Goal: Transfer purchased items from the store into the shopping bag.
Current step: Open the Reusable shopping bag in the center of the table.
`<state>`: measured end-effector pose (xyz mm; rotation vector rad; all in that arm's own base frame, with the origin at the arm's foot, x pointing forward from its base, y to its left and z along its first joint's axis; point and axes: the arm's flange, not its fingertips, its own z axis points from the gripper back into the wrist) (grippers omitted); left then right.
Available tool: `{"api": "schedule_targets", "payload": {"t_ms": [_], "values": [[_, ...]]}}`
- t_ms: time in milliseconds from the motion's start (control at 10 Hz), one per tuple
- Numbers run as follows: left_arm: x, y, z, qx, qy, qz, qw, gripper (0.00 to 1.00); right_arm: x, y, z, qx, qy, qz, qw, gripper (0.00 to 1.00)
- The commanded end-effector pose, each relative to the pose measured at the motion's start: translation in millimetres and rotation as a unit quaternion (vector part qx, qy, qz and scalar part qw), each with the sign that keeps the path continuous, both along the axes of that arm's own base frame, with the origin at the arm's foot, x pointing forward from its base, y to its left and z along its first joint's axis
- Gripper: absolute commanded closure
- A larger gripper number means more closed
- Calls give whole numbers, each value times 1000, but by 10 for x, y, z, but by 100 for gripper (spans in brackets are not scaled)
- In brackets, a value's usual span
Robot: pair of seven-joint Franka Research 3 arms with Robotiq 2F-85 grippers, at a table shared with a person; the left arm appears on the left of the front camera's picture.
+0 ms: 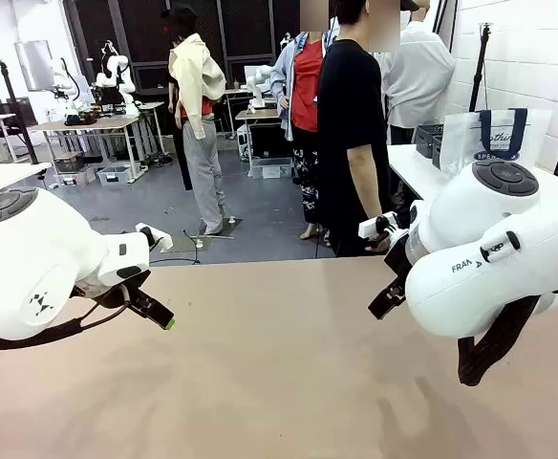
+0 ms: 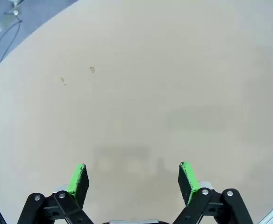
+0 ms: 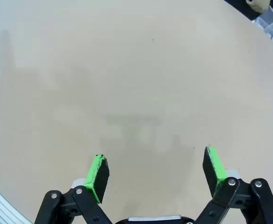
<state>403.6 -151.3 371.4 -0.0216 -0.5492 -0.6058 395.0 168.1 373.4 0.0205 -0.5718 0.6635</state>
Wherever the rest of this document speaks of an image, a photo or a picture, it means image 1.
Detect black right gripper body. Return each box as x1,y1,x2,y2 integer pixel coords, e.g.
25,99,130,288
382,228,413,291

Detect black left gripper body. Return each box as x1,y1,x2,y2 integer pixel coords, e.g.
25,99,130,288
94,280,140,310

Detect translucent shopping bag navy handles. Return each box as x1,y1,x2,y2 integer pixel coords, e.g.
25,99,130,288
439,107,553,179

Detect person's right hand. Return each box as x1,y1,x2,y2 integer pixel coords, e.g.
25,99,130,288
365,231,392,253

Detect grey floor plate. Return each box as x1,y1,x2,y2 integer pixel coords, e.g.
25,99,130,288
161,233,214,253

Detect large white side table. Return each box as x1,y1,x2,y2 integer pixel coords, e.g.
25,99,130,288
386,142,558,202

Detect clear plastic storage bin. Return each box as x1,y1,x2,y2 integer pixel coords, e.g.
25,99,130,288
248,156,293,181
96,164,135,186

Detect dark storage crate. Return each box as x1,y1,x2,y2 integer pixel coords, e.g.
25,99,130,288
52,151,87,174

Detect person in black t-shirt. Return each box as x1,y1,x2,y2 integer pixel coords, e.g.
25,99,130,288
316,0,404,258

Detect wooden top background table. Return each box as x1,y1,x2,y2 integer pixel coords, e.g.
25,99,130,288
29,114,152,186

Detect person in white shirt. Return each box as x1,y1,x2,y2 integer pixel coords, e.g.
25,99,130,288
379,0,457,147

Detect person in red shirt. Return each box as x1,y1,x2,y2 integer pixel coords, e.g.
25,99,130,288
268,0,338,241

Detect small wooden top table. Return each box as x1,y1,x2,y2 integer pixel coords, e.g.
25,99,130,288
234,107,281,144

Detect black tripod stand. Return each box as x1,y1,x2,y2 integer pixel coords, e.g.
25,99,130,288
467,21,495,114

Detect person in cream jacket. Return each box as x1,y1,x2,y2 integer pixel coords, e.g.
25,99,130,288
160,2,228,236

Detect grey rectangular panel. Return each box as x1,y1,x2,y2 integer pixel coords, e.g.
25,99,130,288
13,39,56,92

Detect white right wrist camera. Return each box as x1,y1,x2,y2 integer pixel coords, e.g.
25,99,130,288
357,210,410,240

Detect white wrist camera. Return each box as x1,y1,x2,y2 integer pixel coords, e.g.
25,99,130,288
357,210,410,240
134,222,173,253

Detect black floor cable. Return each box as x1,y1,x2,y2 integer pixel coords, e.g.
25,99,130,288
148,229,202,267

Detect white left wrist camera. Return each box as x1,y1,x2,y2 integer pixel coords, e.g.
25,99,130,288
134,222,173,253

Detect black sleeved left arm cable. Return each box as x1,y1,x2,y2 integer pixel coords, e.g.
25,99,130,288
0,285,132,350

